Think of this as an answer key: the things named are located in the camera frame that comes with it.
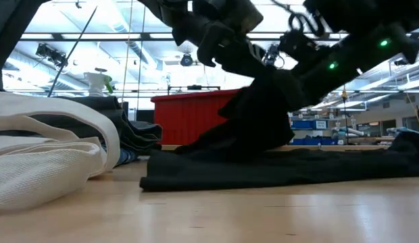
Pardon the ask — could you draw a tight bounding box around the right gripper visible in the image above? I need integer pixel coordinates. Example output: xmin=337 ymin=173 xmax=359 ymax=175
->
xmin=287 ymin=30 xmax=419 ymax=109

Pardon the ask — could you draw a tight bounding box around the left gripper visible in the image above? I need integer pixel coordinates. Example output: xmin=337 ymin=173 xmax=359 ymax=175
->
xmin=138 ymin=0 xmax=274 ymax=80

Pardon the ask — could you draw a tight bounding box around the red plastic laundry bin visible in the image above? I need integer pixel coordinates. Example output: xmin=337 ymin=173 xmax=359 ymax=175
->
xmin=150 ymin=88 xmax=244 ymax=146

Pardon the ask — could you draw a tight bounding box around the black garment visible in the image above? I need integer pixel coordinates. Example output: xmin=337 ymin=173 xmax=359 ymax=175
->
xmin=139 ymin=69 xmax=419 ymax=192

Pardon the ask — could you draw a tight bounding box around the dark grey garment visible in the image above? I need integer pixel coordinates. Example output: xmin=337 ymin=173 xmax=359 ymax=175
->
xmin=36 ymin=96 xmax=163 ymax=156

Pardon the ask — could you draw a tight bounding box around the blue bin with white label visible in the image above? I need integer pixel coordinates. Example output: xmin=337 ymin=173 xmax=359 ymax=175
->
xmin=291 ymin=119 xmax=328 ymax=131

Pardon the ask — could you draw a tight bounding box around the blue storage box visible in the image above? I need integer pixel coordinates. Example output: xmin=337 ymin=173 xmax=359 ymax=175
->
xmin=290 ymin=136 xmax=339 ymax=146

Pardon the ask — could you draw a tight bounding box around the light wooden desk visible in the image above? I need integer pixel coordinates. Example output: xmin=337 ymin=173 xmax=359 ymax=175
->
xmin=160 ymin=144 xmax=391 ymax=152

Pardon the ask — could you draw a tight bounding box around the white spray bottle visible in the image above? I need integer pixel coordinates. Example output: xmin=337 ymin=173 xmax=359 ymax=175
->
xmin=83 ymin=67 xmax=114 ymax=98

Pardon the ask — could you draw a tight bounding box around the cream canvas tote bag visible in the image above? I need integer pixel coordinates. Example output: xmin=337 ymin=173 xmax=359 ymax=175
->
xmin=0 ymin=90 xmax=122 ymax=212

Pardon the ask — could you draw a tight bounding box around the black hanging camera with cable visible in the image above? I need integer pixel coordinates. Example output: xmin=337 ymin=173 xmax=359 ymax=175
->
xmin=262 ymin=43 xmax=285 ymax=70

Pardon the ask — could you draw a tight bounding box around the round black ceiling camera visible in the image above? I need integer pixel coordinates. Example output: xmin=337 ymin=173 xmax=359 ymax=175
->
xmin=179 ymin=52 xmax=195 ymax=68

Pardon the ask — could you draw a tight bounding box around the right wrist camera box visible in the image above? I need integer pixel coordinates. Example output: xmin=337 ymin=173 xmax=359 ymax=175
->
xmin=278 ymin=29 xmax=332 ymax=70

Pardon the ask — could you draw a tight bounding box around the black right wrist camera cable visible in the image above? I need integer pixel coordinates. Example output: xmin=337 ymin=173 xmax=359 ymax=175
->
xmin=272 ymin=0 xmax=327 ymax=37

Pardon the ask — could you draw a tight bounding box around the thin hanging cord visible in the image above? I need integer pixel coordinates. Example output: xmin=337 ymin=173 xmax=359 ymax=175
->
xmin=120 ymin=0 xmax=134 ymax=102

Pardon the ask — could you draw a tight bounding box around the long black cable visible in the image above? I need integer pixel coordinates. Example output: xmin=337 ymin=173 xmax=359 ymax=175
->
xmin=47 ymin=5 xmax=98 ymax=98

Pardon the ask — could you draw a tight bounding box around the black ceiling camera rig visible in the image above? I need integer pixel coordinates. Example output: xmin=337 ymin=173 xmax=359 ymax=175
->
xmin=34 ymin=43 xmax=70 ymax=68

